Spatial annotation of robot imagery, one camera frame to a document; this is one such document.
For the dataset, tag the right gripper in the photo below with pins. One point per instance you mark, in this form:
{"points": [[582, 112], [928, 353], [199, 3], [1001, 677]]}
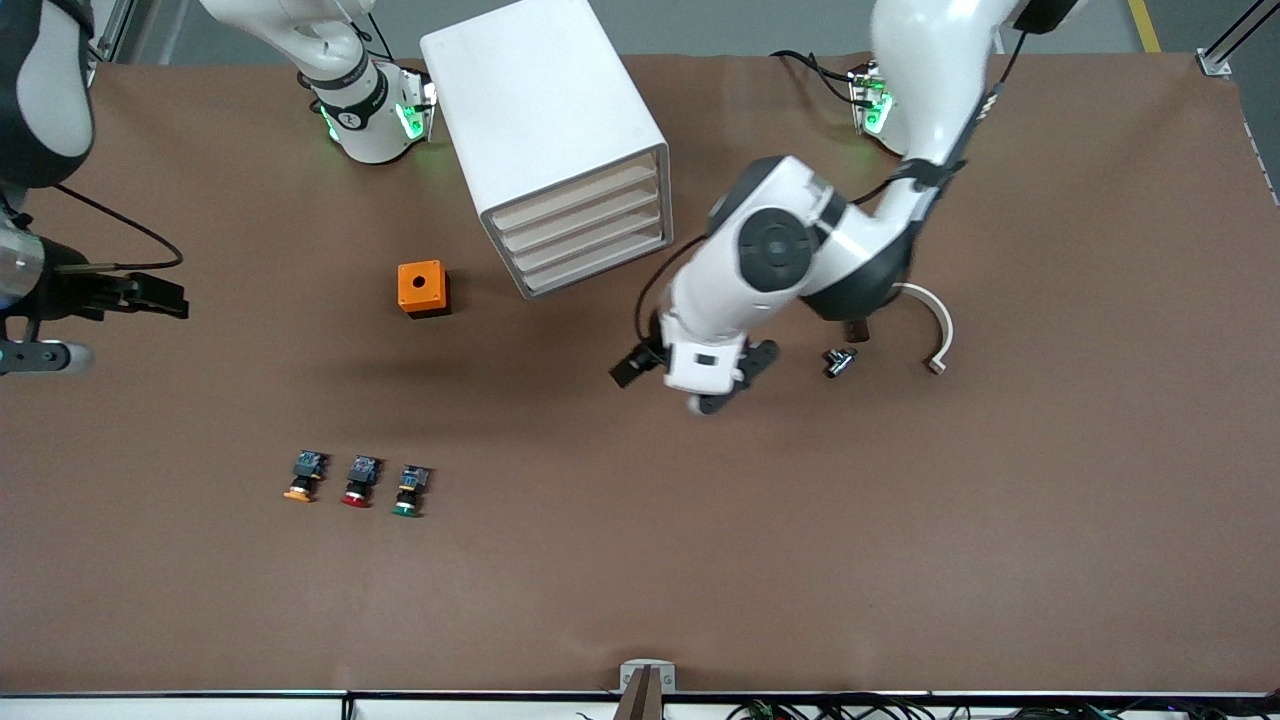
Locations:
{"points": [[72, 291]]}

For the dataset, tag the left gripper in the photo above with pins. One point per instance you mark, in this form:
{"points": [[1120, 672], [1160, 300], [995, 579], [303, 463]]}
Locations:
{"points": [[648, 356]]}

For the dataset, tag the green push button switch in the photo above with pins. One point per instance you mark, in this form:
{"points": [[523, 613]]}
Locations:
{"points": [[410, 490]]}

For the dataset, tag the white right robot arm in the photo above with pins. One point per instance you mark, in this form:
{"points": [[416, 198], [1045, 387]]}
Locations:
{"points": [[365, 120]]}

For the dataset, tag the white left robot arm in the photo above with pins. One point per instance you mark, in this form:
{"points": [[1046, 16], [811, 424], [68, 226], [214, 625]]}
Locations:
{"points": [[775, 250]]}

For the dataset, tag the brown terminal block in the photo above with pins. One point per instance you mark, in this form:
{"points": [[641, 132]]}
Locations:
{"points": [[856, 331]]}

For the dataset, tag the brown table cover sheet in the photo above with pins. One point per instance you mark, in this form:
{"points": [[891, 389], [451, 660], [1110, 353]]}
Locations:
{"points": [[640, 560]]}

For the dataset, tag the silver metal key switch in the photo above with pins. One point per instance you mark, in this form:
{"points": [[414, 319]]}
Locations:
{"points": [[841, 362]]}

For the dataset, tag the white curved plastic bracket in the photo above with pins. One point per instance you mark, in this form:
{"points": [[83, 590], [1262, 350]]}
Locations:
{"points": [[942, 320]]}

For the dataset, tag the orange push button switch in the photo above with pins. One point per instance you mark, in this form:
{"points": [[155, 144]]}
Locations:
{"points": [[306, 473]]}

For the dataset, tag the orange button enclosure box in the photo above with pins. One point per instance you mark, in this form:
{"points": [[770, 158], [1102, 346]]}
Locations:
{"points": [[422, 288]]}

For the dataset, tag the aluminium frame profile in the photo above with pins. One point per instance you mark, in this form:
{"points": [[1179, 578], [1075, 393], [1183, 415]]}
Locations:
{"points": [[1215, 60], [112, 30]]}

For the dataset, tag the red push button switch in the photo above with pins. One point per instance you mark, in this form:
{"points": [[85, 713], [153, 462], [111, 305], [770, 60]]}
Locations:
{"points": [[361, 480]]}

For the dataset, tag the grey metal mount bracket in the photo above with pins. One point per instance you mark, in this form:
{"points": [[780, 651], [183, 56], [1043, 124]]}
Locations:
{"points": [[630, 675]]}

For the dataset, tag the brown camera post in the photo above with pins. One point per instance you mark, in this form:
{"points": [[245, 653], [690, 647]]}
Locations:
{"points": [[641, 700]]}

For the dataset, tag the black table edge rail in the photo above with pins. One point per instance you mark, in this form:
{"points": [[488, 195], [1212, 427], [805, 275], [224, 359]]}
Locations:
{"points": [[200, 694]]}

